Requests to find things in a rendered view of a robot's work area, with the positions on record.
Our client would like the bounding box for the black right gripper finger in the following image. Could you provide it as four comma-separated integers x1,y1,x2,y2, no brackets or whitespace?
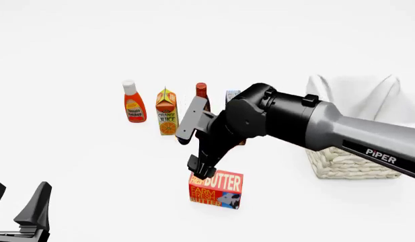
186,153,202,175
193,140,242,180

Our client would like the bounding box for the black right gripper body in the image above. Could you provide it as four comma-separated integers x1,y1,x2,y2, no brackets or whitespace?
193,110,249,150

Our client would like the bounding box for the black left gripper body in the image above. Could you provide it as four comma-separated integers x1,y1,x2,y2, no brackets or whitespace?
0,225,50,242

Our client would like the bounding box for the red butter box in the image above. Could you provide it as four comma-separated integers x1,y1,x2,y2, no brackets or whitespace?
188,169,244,210

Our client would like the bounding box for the white woven basket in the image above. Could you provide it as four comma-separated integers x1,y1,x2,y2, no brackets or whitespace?
305,73,415,180

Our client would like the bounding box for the grey plate on black stalk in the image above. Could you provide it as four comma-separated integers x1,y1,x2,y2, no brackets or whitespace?
175,95,209,146

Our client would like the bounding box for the white blue milk carton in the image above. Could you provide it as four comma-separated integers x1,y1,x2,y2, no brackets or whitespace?
225,89,242,110

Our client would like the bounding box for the dark sauce bottle red cap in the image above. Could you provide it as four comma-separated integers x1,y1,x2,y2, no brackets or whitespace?
194,82,212,113

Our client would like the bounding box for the orange juice carton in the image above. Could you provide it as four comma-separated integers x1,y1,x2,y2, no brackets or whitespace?
155,85,180,136

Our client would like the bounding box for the red tomato ketchup bottle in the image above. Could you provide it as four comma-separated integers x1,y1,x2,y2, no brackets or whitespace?
122,79,148,124

